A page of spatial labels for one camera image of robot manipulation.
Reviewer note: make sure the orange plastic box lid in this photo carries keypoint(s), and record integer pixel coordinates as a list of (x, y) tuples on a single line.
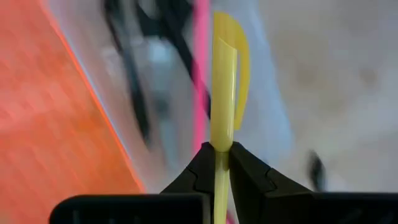
[(46, 109)]

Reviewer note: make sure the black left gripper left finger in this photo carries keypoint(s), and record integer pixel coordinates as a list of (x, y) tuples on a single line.
[(199, 174)]

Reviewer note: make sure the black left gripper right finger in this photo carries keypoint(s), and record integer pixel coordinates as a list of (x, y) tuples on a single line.
[(248, 177)]

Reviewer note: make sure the pink highlighter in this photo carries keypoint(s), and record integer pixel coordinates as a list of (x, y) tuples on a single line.
[(201, 46)]

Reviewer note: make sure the yellow highlighter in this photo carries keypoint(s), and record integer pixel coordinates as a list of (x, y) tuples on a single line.
[(222, 93)]

